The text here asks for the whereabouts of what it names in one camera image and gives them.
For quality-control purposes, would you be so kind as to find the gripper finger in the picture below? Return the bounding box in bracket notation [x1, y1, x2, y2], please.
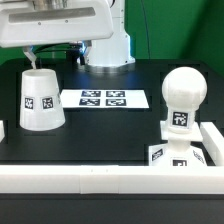
[23, 46, 37, 69]
[80, 40, 92, 65]

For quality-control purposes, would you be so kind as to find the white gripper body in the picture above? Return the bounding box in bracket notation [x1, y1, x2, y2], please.
[0, 0, 113, 48]

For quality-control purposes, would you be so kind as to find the white lamp shade cone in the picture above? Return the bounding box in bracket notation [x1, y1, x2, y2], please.
[20, 69, 65, 131]

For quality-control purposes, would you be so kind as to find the white lamp bulb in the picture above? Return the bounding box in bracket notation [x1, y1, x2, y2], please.
[162, 67, 207, 134]

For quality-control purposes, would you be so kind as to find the white lamp base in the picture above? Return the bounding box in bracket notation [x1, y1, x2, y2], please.
[148, 121, 207, 167]

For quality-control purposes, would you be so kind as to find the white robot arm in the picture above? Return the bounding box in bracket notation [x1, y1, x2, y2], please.
[0, 0, 135, 73]

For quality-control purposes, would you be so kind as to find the white marker sheet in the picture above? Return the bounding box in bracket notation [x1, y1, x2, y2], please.
[61, 89, 149, 109]

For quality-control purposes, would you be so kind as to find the black cable with connector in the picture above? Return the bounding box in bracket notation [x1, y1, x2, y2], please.
[33, 41, 84, 56]

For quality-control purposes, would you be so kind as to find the white left wall block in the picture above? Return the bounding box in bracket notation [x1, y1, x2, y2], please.
[0, 120, 5, 142]

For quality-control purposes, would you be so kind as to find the white front wall bar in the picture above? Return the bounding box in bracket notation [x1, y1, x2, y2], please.
[0, 165, 224, 194]

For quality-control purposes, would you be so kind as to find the white wall bar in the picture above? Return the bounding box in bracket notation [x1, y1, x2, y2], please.
[0, 165, 224, 194]
[200, 122, 224, 166]

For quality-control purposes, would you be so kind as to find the white right wall bar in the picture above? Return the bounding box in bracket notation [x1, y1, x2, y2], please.
[200, 122, 224, 166]

